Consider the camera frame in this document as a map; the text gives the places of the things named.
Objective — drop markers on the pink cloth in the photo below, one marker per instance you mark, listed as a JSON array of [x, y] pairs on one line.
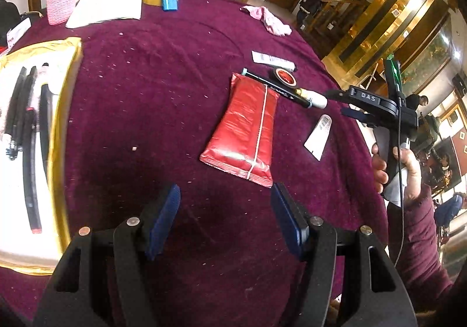
[[270, 20]]

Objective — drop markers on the golden pillar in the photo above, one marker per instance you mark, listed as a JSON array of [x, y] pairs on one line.
[[394, 20]]

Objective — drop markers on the black strips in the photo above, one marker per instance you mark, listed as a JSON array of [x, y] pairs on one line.
[[23, 112]]

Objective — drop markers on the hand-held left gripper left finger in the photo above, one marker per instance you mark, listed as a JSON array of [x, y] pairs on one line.
[[164, 221]]

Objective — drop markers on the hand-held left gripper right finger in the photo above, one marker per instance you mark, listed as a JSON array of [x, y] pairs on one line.
[[288, 221]]

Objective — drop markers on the white folded cloth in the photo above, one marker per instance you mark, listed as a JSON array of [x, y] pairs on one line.
[[105, 8]]

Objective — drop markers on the black bag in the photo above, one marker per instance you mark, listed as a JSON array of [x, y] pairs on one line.
[[8, 17]]

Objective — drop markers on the wooden railing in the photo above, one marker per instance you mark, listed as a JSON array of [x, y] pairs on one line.
[[343, 11]]

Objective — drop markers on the red snack packet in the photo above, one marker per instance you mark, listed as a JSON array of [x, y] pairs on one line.
[[244, 130]]

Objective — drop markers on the person's right forearm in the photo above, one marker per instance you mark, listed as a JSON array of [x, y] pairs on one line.
[[419, 246]]

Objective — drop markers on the gold box tray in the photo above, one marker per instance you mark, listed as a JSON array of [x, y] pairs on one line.
[[62, 130]]

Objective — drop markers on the thick black marker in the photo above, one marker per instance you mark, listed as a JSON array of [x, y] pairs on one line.
[[44, 130]]

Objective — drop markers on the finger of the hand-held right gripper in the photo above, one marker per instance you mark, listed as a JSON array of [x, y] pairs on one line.
[[337, 94], [355, 116]]

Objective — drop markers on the white tube with barcode print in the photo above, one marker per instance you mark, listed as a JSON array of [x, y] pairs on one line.
[[271, 60]]

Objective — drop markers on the white sign with red print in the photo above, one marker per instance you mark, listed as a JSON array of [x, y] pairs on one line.
[[18, 33]]

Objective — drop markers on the person's right hand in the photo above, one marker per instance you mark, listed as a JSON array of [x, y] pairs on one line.
[[412, 174]]

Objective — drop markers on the plain white squeeze tube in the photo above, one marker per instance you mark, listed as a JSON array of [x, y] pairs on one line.
[[319, 137]]

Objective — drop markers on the purple velvet tablecloth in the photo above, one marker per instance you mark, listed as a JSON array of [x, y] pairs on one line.
[[153, 93]]

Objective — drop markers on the black pen with teal tip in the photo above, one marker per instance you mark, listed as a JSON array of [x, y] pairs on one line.
[[270, 86]]

